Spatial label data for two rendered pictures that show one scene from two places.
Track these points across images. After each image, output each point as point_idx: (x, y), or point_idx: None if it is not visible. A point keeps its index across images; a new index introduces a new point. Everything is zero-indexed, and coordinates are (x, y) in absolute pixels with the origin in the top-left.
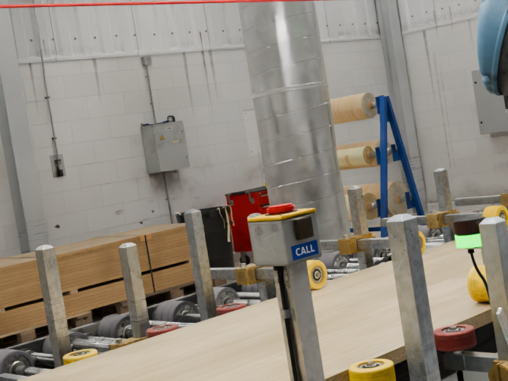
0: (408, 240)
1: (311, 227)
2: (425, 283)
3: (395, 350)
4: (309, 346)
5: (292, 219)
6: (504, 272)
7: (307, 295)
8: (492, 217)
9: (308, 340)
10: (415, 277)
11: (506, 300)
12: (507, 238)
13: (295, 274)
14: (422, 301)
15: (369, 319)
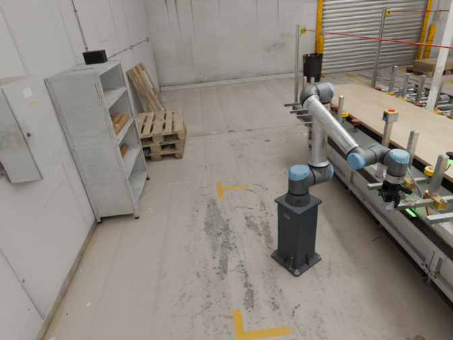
0: (410, 136)
1: (385, 115)
2: (410, 148)
3: (452, 178)
4: (383, 137)
5: (385, 112)
6: (435, 169)
7: (386, 128)
8: (444, 154)
9: (383, 135)
10: (408, 145)
11: (432, 177)
12: (441, 162)
13: (385, 123)
14: (408, 152)
15: None
